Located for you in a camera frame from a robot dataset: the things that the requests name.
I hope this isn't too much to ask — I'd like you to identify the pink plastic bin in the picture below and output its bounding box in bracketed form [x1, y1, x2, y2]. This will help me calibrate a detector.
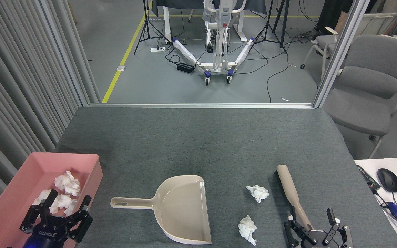
[0, 152, 103, 248]

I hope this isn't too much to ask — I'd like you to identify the white stand on wheels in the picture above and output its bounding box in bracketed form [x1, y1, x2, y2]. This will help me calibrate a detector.
[172, 0, 256, 86]

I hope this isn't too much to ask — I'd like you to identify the grey chair with white frame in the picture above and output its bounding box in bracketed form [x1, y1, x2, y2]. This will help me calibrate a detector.
[300, 27, 339, 81]

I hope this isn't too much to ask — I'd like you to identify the black power adapter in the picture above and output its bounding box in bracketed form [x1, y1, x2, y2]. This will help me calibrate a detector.
[177, 62, 195, 73]

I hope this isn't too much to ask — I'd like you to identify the silver post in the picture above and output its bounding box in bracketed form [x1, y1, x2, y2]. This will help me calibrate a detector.
[313, 0, 370, 108]

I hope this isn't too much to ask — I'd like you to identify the grey curtain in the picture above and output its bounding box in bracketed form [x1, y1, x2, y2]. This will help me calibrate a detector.
[0, 0, 101, 224]

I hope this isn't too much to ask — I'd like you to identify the black floor cable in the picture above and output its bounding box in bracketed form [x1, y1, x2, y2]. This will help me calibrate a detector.
[266, 59, 290, 103]

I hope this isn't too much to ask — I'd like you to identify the white tissue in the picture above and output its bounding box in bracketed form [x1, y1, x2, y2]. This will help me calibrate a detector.
[33, 189, 52, 206]
[64, 201, 78, 217]
[246, 185, 269, 203]
[49, 194, 73, 215]
[54, 170, 81, 197]
[238, 215, 257, 246]

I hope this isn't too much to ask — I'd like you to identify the black tripod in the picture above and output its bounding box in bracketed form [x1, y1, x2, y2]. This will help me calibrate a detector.
[134, 0, 171, 55]
[254, 0, 290, 54]

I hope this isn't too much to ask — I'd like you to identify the white desk with black cloth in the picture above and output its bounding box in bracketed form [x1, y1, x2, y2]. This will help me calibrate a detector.
[150, 0, 268, 43]

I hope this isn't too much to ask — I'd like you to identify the white chair back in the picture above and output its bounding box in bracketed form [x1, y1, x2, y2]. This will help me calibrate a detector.
[354, 13, 397, 37]

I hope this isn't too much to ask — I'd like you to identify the beige plastic dustpan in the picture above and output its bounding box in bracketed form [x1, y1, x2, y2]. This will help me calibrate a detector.
[110, 175, 212, 245]

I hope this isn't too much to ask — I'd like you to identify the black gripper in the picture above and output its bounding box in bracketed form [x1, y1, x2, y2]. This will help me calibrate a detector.
[20, 189, 93, 248]
[284, 206, 353, 248]

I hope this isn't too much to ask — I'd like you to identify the black computer mouse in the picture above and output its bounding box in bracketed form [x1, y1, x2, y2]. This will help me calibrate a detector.
[377, 168, 397, 193]

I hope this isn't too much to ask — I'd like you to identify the beige hand brush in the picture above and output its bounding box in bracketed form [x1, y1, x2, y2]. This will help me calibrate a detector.
[274, 165, 314, 232]

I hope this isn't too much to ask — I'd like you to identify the grey office chair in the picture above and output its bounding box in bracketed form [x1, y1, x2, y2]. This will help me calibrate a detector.
[324, 34, 397, 159]

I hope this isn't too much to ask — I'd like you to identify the silver rail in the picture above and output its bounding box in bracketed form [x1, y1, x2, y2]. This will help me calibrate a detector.
[88, 103, 314, 109]

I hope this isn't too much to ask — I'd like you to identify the slim black device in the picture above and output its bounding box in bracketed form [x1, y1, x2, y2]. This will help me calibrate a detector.
[356, 165, 381, 192]

